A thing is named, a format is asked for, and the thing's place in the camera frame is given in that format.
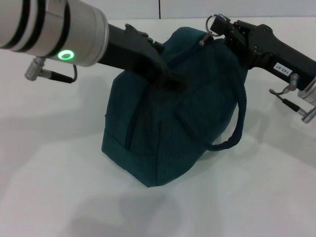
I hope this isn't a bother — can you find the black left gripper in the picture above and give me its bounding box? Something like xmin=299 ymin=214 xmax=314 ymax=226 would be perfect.
xmin=97 ymin=23 xmax=186 ymax=92

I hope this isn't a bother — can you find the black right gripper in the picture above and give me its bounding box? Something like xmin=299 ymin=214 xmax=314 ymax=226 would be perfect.
xmin=209 ymin=16 xmax=316 ymax=91

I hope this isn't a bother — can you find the metal zipper pull ring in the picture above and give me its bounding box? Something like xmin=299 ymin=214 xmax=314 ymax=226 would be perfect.
xmin=198 ymin=13 xmax=229 ymax=46

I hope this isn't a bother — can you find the dark teal insulated lunch bag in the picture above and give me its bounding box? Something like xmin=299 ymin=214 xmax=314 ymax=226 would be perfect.
xmin=100 ymin=26 xmax=248 ymax=188

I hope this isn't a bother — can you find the right arm cable with connector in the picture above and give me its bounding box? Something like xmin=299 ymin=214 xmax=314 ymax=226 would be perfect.
xmin=269 ymin=73 xmax=316 ymax=123

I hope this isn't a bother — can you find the arm cable with connector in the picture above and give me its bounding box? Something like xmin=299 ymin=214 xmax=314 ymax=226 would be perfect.
xmin=269 ymin=73 xmax=316 ymax=123
xmin=24 ymin=56 xmax=79 ymax=84

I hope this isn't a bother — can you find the left arm cable with connector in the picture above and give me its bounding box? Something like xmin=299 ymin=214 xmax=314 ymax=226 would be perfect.
xmin=24 ymin=56 xmax=79 ymax=84

